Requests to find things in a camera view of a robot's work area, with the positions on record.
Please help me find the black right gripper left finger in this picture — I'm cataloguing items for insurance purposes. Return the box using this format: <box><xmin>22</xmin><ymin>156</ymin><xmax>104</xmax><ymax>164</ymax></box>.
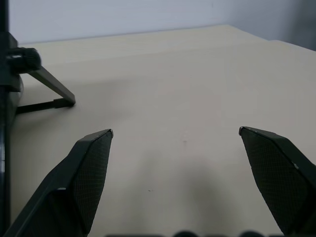
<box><xmin>4</xmin><ymin>128</ymin><xmax>114</xmax><ymax>237</ymax></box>

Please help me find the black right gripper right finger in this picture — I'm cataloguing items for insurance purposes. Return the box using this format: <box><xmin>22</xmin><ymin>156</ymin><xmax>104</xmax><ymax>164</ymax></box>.
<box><xmin>238</xmin><ymin>126</ymin><xmax>316</xmax><ymax>237</ymax></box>

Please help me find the black-framed whiteboard with stand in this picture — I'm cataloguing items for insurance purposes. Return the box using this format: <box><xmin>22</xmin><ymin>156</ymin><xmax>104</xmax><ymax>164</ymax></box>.
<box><xmin>0</xmin><ymin>0</ymin><xmax>76</xmax><ymax>230</ymax></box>

